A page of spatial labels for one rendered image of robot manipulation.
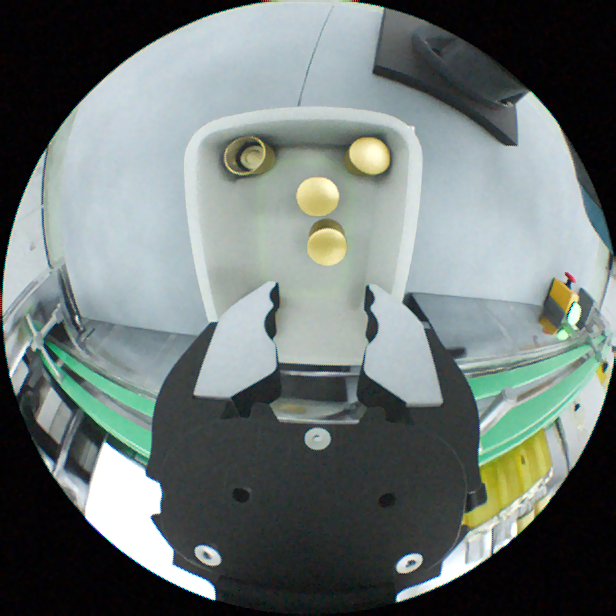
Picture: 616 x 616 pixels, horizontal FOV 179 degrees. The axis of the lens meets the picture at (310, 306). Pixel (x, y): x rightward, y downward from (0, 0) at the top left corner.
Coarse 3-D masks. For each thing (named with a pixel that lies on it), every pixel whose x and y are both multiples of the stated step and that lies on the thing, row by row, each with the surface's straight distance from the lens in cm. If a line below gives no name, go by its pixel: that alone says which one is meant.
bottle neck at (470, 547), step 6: (480, 540) 36; (468, 546) 36; (474, 546) 36; (480, 546) 37; (468, 552) 37; (474, 552) 37; (480, 552) 37; (468, 558) 37; (474, 558) 37; (480, 558) 38
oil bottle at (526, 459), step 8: (528, 440) 43; (520, 448) 41; (528, 448) 42; (520, 456) 40; (528, 456) 42; (536, 456) 44; (520, 464) 40; (528, 464) 42; (536, 464) 44; (520, 472) 40; (528, 472) 41; (536, 472) 43; (520, 480) 41; (528, 480) 41; (536, 480) 43; (528, 488) 41; (536, 488) 43; (528, 496) 42; (520, 504) 42
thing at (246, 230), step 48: (192, 144) 18; (288, 144) 23; (336, 144) 22; (192, 192) 18; (240, 192) 24; (288, 192) 22; (384, 192) 20; (192, 240) 19; (240, 240) 24; (288, 240) 23; (384, 240) 20; (240, 288) 25; (288, 288) 25; (336, 288) 25; (384, 288) 20; (288, 336) 23; (336, 336) 24
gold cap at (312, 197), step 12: (312, 180) 18; (324, 180) 18; (300, 192) 18; (312, 192) 18; (324, 192) 18; (336, 192) 18; (300, 204) 18; (312, 204) 18; (324, 204) 18; (336, 204) 18
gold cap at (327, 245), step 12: (312, 228) 21; (324, 228) 18; (336, 228) 19; (312, 240) 18; (324, 240) 18; (336, 240) 18; (312, 252) 19; (324, 252) 19; (336, 252) 19; (324, 264) 19
